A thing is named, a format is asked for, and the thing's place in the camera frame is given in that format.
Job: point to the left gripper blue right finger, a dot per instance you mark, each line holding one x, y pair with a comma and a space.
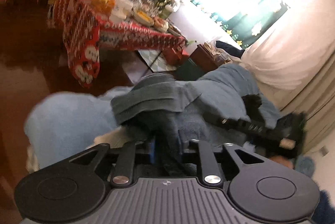
200, 153

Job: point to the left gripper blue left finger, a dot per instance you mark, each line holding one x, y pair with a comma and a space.
135, 160

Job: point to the beige curtain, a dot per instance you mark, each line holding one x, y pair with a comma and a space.
316, 100

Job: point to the cream folded garment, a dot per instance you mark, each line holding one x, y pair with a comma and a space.
116, 139

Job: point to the white sheer curtain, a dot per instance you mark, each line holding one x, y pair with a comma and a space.
296, 47

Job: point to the brown bedside box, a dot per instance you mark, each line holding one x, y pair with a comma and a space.
205, 60

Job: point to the dark teal garment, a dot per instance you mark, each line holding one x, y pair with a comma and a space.
178, 111

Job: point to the wall outlet plate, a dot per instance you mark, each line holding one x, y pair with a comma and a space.
323, 151

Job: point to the blue bed blanket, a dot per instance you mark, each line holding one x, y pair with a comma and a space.
64, 124

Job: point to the black garment on bed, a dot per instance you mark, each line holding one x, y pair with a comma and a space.
252, 104

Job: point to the red patterned tablecloth table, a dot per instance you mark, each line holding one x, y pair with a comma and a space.
85, 31

